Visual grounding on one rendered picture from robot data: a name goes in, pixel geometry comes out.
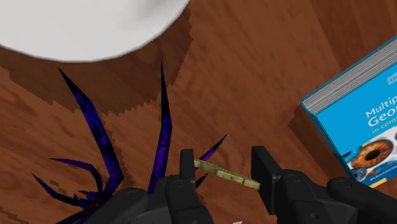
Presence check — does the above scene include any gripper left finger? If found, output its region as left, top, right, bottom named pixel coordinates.
left=88, top=149, right=216, bottom=224

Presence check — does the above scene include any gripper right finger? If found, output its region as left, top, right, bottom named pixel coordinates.
left=251, top=145, right=397, bottom=224

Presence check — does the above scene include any thin olive green strip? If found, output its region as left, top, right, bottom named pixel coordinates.
left=193, top=158, right=261, bottom=190

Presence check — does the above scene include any purple toy spider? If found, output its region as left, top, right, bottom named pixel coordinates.
left=32, top=61, right=229, bottom=224

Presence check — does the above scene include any blue book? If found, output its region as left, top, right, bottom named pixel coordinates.
left=300, top=36, right=397, bottom=188

